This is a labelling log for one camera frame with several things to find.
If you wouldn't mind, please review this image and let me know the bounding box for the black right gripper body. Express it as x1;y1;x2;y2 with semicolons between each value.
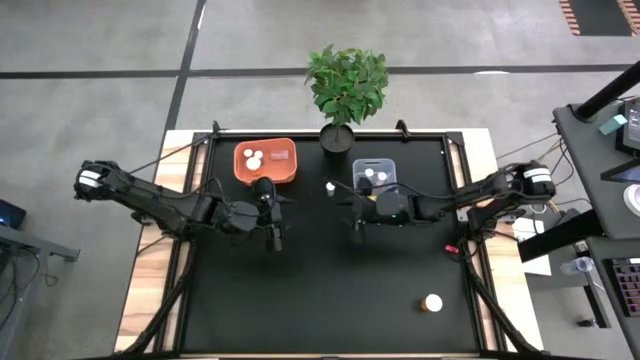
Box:
349;178;417;227

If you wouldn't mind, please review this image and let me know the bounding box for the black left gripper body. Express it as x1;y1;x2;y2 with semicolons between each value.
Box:
252;176;286;227

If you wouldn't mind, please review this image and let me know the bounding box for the orange plastic bin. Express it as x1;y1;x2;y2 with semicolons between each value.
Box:
232;137;299;187

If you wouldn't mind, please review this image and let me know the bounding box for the clear plastic bin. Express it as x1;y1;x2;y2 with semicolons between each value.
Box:
351;157;400;197

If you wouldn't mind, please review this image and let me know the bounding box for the black plant pot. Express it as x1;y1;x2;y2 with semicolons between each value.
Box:
318;123;356;154

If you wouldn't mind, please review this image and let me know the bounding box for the artificial green leafy plant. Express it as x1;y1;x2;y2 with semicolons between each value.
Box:
304;44;390;127

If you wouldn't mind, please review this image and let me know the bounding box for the white sheet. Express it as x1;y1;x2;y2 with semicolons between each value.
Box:
512;217;553;277

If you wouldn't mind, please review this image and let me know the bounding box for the black beam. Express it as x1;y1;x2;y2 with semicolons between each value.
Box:
517;219;607;264

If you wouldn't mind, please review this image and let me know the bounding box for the clear water bottle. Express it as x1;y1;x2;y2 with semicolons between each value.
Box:
559;256;595;276

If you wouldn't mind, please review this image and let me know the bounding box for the grey side desk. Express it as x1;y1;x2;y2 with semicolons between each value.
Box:
552;97;640;241

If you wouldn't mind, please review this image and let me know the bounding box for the grey keyboard desk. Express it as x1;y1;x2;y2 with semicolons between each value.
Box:
584;234;640;360

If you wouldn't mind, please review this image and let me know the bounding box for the dark tablet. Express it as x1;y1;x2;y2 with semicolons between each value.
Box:
599;159;640;184

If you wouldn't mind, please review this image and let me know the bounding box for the teal box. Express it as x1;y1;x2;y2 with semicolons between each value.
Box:
598;113;629;137

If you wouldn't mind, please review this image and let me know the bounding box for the white tape roll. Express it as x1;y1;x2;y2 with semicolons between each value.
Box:
623;183;640;217

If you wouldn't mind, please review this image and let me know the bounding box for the black pole stand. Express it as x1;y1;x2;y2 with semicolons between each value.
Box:
572;59;640;123

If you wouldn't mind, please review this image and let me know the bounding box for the grey metal desk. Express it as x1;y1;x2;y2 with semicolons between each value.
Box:
0;224;81;360

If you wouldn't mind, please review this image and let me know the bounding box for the backlit keyboard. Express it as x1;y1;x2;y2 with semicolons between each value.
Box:
604;256;640;318

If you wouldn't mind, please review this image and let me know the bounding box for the computer monitor blue screen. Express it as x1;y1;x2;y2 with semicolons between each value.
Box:
614;97;640;156

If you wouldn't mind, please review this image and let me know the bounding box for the dark device blue light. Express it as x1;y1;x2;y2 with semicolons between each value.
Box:
0;198;27;230

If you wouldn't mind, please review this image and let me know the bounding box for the black mat orange striped edge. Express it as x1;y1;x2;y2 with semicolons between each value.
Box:
558;0;640;37

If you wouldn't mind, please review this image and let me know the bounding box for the black aluminium rig frame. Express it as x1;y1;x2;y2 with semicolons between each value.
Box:
114;127;544;360

